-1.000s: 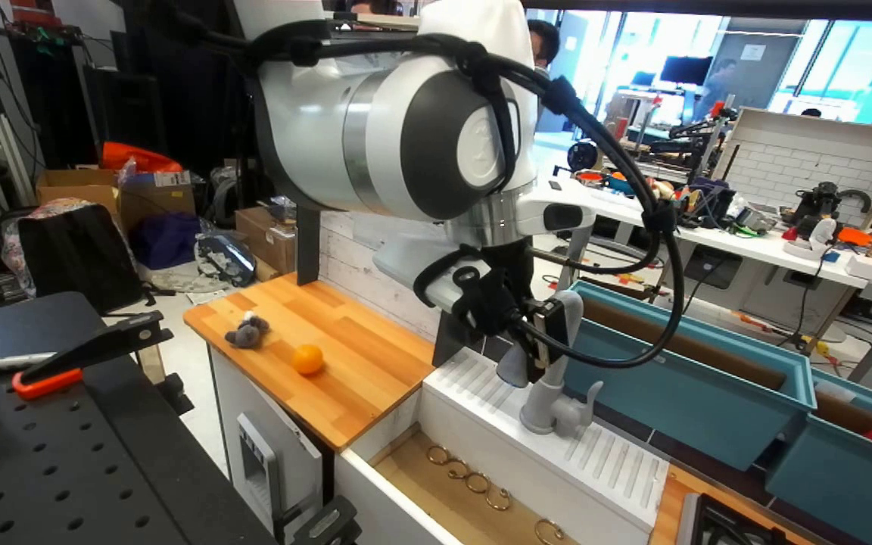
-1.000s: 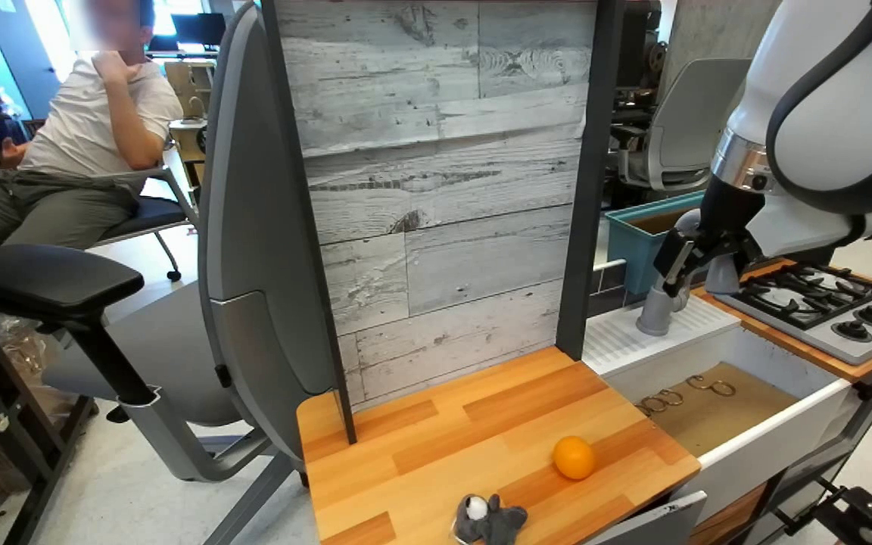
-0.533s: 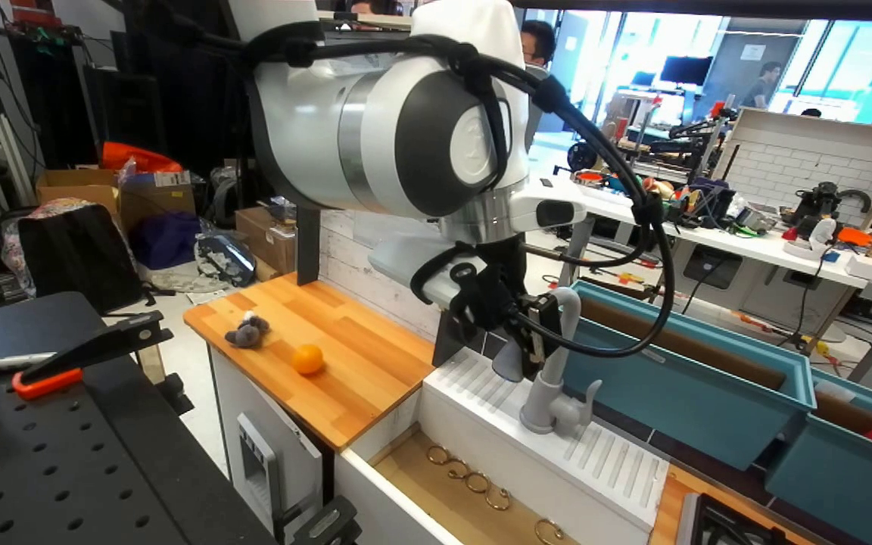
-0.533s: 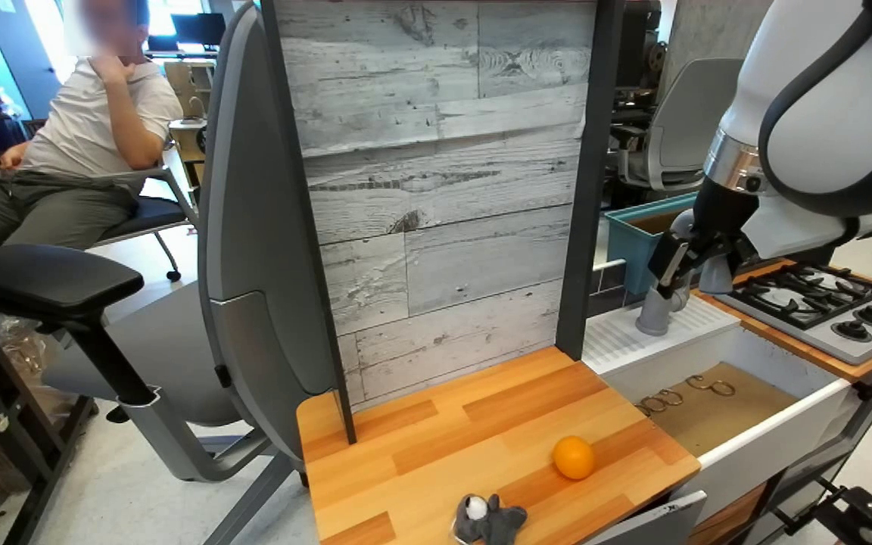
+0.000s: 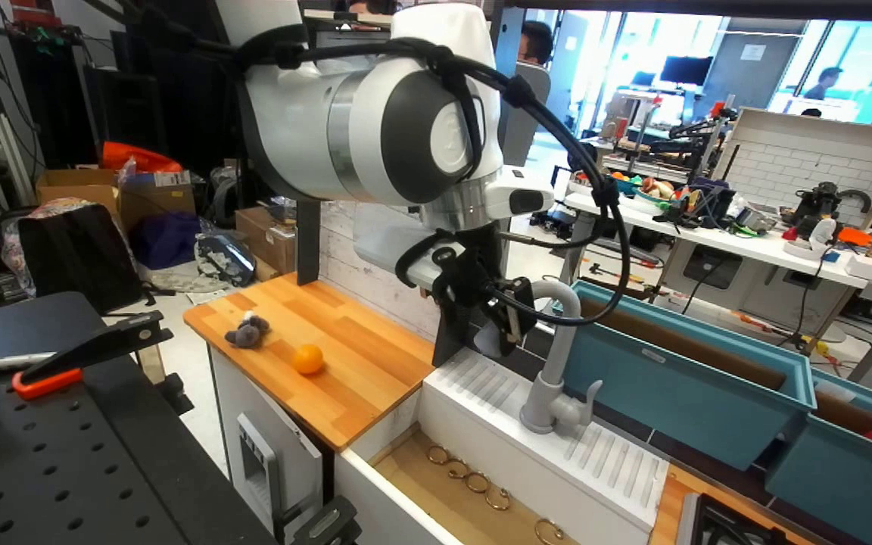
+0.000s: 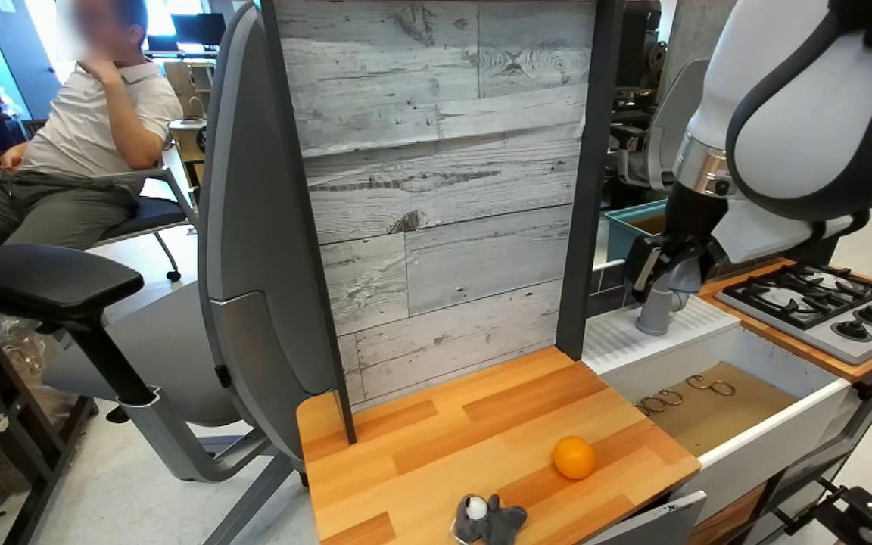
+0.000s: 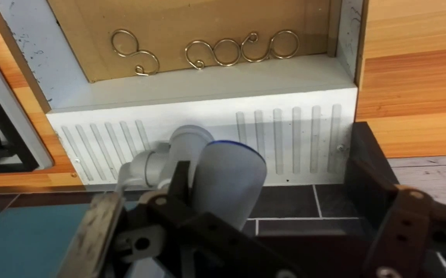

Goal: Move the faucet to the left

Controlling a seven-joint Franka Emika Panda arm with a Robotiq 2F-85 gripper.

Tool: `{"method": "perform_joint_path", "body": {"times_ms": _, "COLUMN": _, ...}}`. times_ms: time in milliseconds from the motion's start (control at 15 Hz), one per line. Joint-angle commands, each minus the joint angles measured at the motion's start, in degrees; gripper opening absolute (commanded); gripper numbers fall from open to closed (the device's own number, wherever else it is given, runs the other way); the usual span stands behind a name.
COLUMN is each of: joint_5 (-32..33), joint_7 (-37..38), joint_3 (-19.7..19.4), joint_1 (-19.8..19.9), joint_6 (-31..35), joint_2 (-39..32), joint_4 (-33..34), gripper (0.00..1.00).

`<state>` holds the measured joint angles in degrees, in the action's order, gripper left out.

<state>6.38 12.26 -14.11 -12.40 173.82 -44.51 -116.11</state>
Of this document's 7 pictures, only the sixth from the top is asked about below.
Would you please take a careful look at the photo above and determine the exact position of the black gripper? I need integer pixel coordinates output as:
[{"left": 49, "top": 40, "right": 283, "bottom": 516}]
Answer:
[{"left": 648, "top": 185, "right": 729, "bottom": 307}]

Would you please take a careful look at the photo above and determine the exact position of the teal plastic bin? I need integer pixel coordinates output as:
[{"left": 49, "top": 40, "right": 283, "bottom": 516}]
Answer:
[{"left": 598, "top": 198, "right": 671, "bottom": 266}]

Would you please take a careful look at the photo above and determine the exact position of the white toy sink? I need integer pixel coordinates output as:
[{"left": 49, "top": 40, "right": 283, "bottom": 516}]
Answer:
[{"left": 581, "top": 296, "right": 865, "bottom": 501}]

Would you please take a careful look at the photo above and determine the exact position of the brown cardboard sheet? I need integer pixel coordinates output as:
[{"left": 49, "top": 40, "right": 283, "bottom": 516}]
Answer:
[{"left": 632, "top": 362, "right": 798, "bottom": 460}]

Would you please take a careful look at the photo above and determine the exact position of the toy stove with black burners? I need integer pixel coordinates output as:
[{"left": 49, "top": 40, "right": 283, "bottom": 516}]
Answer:
[{"left": 718, "top": 261, "right": 872, "bottom": 370}]

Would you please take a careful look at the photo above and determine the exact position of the orange ball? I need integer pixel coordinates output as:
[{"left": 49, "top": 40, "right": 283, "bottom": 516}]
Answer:
[{"left": 549, "top": 432, "right": 598, "bottom": 484}]

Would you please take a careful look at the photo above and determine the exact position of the gray plush toy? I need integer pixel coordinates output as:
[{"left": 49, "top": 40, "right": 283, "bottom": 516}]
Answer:
[{"left": 451, "top": 491, "right": 530, "bottom": 545}]

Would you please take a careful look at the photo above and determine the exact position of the gray office chair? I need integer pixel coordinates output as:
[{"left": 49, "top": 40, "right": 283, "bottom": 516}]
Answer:
[{"left": 0, "top": 0, "right": 353, "bottom": 545}]

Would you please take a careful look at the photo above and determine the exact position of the black office chair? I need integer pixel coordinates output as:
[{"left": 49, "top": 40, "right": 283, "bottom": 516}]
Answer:
[{"left": 99, "top": 139, "right": 202, "bottom": 287}]

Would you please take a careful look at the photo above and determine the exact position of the dark computer monitor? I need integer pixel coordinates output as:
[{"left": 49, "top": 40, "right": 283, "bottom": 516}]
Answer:
[{"left": 170, "top": 9, "right": 230, "bottom": 54}]

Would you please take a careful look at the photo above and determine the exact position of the seated person in beige shirt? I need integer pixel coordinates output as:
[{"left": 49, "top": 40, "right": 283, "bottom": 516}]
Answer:
[{"left": 0, "top": 0, "right": 189, "bottom": 263}]

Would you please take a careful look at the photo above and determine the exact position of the gray wood print wall panel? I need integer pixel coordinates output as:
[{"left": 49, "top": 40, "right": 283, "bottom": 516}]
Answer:
[{"left": 273, "top": 0, "right": 598, "bottom": 408}]

